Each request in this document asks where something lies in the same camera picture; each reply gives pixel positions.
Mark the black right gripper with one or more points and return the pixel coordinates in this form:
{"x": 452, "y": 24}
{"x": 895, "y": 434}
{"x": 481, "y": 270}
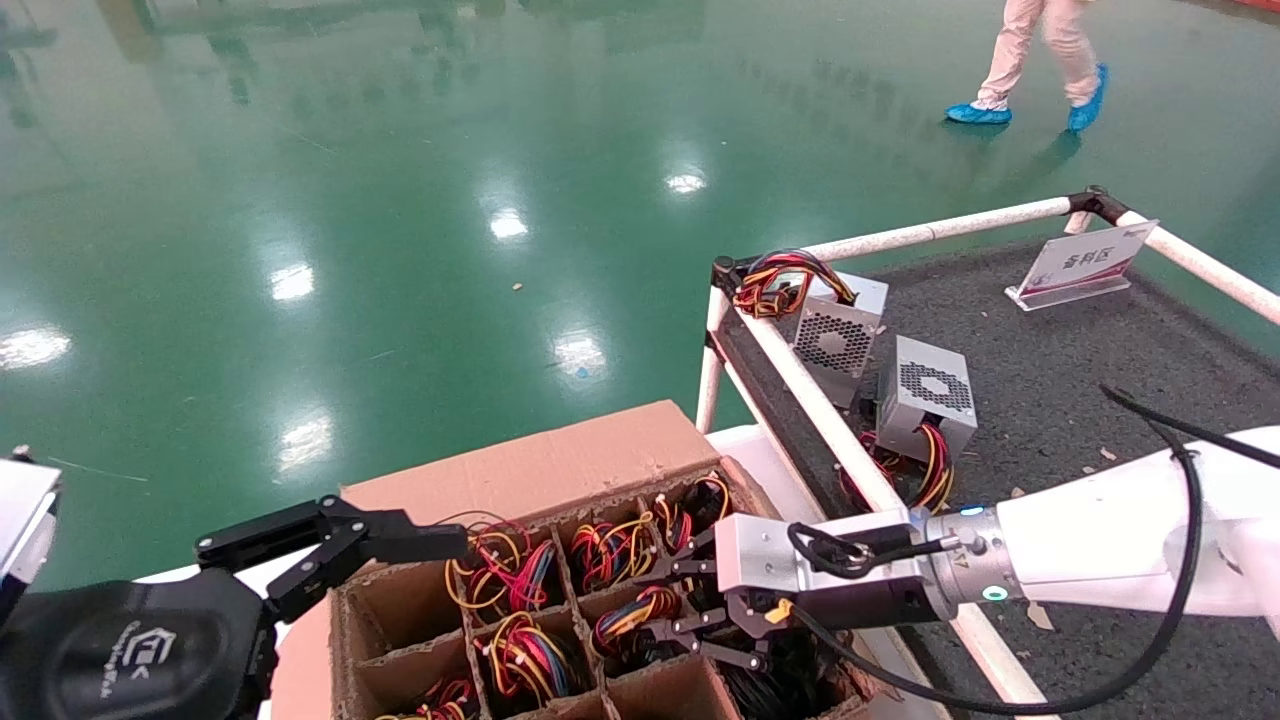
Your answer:
{"x": 870, "y": 603}

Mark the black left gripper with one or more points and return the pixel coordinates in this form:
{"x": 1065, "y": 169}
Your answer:
{"x": 120, "y": 650}

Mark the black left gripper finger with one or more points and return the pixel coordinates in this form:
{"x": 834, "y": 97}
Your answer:
{"x": 400, "y": 540}

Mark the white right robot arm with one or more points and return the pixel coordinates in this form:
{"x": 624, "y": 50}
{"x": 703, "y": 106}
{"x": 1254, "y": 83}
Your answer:
{"x": 1100, "y": 540}

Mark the cardboard box with dividers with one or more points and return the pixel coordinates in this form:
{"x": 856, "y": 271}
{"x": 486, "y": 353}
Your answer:
{"x": 520, "y": 470}

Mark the tan cardboard scrap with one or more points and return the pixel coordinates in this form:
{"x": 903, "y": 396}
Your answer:
{"x": 1040, "y": 617}

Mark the black pipe joint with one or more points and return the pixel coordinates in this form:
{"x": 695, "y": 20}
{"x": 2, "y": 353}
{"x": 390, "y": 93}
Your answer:
{"x": 722, "y": 270}
{"x": 1098, "y": 205}

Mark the dark grey felt mat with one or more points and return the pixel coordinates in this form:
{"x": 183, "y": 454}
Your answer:
{"x": 1050, "y": 380}

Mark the clear acrylic sign holder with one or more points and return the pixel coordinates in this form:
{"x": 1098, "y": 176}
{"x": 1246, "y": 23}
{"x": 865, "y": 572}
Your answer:
{"x": 1085, "y": 260}

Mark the blue shoe cover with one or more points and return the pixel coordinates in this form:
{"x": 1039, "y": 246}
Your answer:
{"x": 978, "y": 114}
{"x": 1088, "y": 105}

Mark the person in beige trousers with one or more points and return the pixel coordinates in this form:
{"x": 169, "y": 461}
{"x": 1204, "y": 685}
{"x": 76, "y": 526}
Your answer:
{"x": 1010, "y": 50}

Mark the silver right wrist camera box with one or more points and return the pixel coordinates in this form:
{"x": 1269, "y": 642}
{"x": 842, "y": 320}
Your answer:
{"x": 760, "y": 550}

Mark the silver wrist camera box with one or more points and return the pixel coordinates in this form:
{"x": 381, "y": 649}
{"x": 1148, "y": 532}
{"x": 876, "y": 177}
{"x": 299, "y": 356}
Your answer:
{"x": 25, "y": 520}
{"x": 760, "y": 550}

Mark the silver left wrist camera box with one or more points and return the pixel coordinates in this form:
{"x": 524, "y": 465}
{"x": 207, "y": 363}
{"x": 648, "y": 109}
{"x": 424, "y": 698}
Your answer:
{"x": 25, "y": 520}

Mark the white pipe frame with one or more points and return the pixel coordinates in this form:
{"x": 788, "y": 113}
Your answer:
{"x": 950, "y": 228}

